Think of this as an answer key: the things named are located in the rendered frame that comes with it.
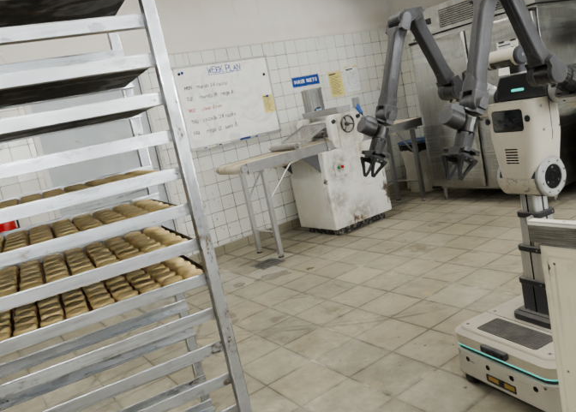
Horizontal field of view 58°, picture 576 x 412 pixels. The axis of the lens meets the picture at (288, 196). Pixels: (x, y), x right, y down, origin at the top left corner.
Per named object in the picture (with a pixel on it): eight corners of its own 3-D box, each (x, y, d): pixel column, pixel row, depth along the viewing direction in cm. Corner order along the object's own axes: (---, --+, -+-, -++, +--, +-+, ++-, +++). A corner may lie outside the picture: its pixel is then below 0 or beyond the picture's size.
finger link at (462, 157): (457, 176, 158) (465, 147, 159) (441, 176, 165) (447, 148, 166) (473, 183, 161) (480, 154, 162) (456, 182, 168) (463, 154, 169)
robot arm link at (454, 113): (489, 98, 163) (468, 101, 171) (463, 85, 158) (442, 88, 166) (480, 134, 162) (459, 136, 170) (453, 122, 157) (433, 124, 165)
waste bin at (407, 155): (458, 182, 662) (450, 132, 651) (430, 194, 633) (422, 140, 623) (424, 183, 706) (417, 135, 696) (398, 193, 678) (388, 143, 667)
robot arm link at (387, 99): (414, 13, 203) (396, 20, 213) (402, 8, 200) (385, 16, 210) (399, 122, 203) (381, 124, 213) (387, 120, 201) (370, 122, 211)
